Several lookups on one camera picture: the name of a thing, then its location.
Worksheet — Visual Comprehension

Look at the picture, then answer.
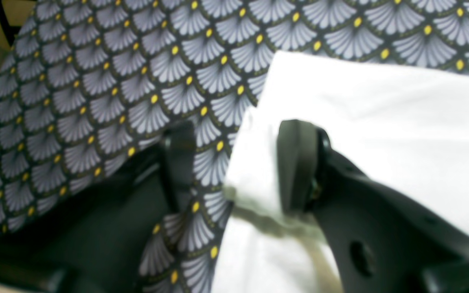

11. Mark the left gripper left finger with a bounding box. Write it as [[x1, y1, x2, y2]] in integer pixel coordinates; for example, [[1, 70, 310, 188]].
[[0, 122, 196, 293]]

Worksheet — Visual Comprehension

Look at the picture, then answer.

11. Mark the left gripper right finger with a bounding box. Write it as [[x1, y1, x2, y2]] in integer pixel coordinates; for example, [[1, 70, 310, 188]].
[[276, 119, 469, 293]]

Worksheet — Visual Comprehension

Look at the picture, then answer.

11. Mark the white printed T-shirt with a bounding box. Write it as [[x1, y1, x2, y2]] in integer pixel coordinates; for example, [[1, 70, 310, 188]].
[[212, 51, 469, 293]]

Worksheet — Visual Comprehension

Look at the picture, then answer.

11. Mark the fan-patterned grey tablecloth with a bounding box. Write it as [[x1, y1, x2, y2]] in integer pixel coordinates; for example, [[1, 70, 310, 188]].
[[0, 0, 469, 293]]

